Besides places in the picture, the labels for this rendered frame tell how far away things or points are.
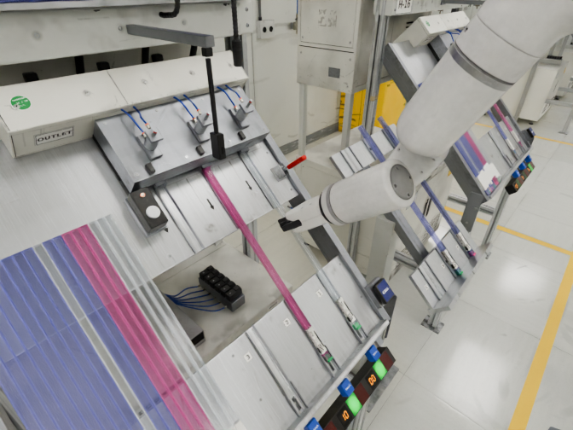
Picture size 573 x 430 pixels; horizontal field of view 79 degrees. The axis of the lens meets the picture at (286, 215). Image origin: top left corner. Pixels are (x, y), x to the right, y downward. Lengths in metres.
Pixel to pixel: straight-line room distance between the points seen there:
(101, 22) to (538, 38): 0.64
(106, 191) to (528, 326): 1.96
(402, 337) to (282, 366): 1.16
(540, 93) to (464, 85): 4.56
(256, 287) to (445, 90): 0.81
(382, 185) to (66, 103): 0.54
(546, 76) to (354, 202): 4.49
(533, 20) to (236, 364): 0.66
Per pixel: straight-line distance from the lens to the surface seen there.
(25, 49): 0.71
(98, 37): 0.74
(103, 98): 0.73
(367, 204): 0.60
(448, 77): 0.50
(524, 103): 5.09
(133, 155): 0.70
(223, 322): 1.04
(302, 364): 0.78
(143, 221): 0.68
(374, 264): 1.20
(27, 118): 0.69
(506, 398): 1.85
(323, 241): 0.90
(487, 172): 1.63
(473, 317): 2.07
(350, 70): 1.63
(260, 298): 1.09
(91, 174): 0.74
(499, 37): 0.48
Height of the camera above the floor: 1.41
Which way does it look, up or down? 34 degrees down
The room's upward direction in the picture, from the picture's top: straight up
